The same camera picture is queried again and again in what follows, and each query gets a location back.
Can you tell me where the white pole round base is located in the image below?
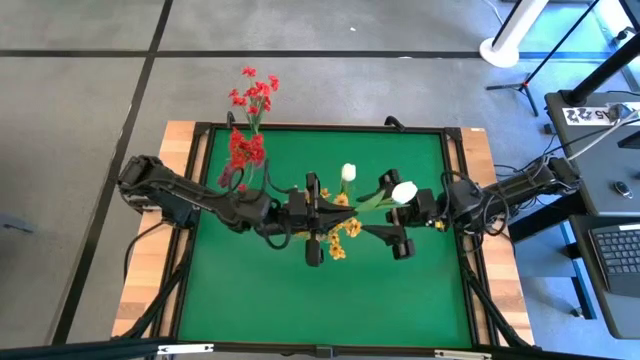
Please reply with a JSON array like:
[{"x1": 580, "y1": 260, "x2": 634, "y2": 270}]
[{"x1": 478, "y1": 0, "x2": 551, "y2": 70}]

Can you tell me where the red artificial flower bunch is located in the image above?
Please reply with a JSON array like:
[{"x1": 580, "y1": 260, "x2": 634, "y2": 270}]
[
  {"x1": 227, "y1": 65, "x2": 281, "y2": 134},
  {"x1": 227, "y1": 127, "x2": 267, "y2": 171}
]

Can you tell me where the silver metal bracket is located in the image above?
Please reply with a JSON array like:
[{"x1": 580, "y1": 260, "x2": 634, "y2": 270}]
[
  {"x1": 433, "y1": 349, "x2": 494, "y2": 360},
  {"x1": 156, "y1": 342, "x2": 215, "y2": 357}
]

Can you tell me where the black tripod light stand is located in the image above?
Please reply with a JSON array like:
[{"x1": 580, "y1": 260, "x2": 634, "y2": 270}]
[{"x1": 485, "y1": 0, "x2": 601, "y2": 118}]

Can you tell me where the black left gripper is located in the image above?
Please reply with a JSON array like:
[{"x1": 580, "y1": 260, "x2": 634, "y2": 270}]
[{"x1": 272, "y1": 172, "x2": 359, "y2": 268}]

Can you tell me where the grey floor object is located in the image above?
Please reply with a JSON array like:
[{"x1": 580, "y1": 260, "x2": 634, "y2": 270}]
[{"x1": 0, "y1": 213, "x2": 37, "y2": 235}]

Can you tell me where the dark grey desk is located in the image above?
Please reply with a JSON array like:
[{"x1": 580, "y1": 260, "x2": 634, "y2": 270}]
[{"x1": 543, "y1": 91, "x2": 640, "y2": 217}]

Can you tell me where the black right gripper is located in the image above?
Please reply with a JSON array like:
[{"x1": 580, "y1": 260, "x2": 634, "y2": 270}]
[{"x1": 356, "y1": 168, "x2": 440, "y2": 262}]

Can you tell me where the black pole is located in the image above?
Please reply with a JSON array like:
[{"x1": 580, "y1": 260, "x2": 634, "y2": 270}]
[{"x1": 562, "y1": 29, "x2": 640, "y2": 107}]

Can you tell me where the white artificial tulip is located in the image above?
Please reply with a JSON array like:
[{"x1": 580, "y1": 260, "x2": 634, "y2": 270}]
[
  {"x1": 339, "y1": 162, "x2": 358, "y2": 201},
  {"x1": 353, "y1": 180, "x2": 419, "y2": 213}
]

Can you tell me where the black aluminium table frame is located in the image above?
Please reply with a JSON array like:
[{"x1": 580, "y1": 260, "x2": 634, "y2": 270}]
[{"x1": 0, "y1": 119, "x2": 621, "y2": 360}]

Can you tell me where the black keyboard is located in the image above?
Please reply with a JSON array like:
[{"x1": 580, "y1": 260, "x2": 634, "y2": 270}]
[{"x1": 588, "y1": 222, "x2": 640, "y2": 299}]

